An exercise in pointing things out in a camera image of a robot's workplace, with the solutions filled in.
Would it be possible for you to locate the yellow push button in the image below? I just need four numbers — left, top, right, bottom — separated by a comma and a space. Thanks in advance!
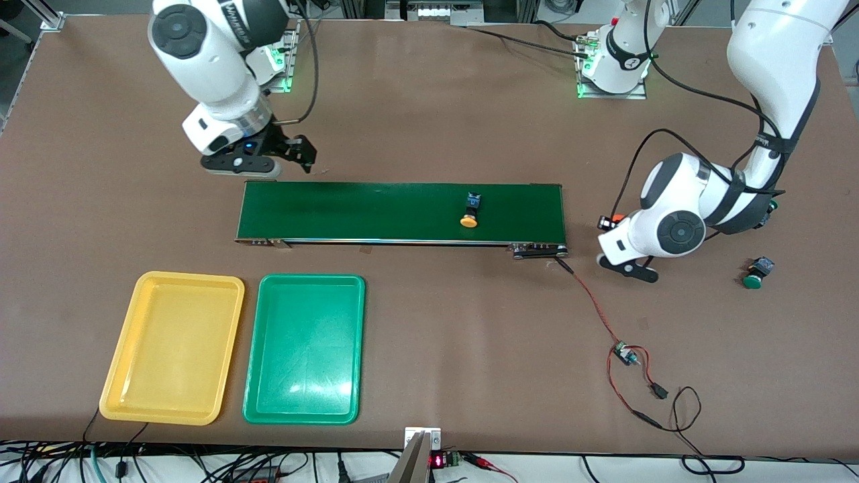
459, 191, 484, 229

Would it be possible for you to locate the green conveyor belt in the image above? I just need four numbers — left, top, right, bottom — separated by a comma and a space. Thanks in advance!
235, 179, 570, 260

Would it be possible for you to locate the white light fixture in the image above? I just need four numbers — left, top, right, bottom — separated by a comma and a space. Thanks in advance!
385, 0, 485, 28

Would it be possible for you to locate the green plastic tray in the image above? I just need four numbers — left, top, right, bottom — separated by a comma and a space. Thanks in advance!
242, 273, 367, 426

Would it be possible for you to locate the yellow plastic tray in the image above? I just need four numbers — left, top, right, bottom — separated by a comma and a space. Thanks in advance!
99, 270, 246, 427

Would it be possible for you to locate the red clip lead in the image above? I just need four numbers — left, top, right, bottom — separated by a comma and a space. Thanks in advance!
462, 452, 519, 483

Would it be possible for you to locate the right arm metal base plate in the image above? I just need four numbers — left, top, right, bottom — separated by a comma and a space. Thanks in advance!
268, 19, 299, 93

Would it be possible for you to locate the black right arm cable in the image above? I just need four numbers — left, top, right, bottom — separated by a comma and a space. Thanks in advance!
268, 0, 320, 125

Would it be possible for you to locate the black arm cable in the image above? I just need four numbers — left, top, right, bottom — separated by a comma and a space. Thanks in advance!
611, 0, 786, 215
268, 0, 320, 125

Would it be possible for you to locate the red black twisted wire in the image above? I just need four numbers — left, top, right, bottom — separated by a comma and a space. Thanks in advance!
554, 257, 625, 346

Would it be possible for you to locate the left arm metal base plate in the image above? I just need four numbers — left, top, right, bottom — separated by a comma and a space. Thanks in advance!
576, 30, 649, 101

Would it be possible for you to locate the aluminium frame profile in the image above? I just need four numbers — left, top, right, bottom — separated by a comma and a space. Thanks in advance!
338, 0, 387, 21
483, 0, 542, 25
671, 0, 702, 28

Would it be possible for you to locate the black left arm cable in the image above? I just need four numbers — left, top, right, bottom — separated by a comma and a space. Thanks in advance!
611, 0, 786, 215

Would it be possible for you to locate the red wire with black connector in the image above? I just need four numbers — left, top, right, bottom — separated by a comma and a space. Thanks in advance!
606, 345, 672, 430

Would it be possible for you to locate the black power cable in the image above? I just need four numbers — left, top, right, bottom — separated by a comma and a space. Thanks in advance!
465, 25, 591, 58
535, 20, 590, 45

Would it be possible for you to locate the thin black looped cable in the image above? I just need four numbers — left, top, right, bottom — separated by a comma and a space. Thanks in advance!
661, 386, 747, 477

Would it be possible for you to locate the grey metal camera stand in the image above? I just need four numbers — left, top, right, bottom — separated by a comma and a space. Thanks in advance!
388, 426, 443, 483

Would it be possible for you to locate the black cable with inline box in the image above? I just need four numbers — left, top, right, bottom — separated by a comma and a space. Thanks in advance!
115, 423, 150, 478

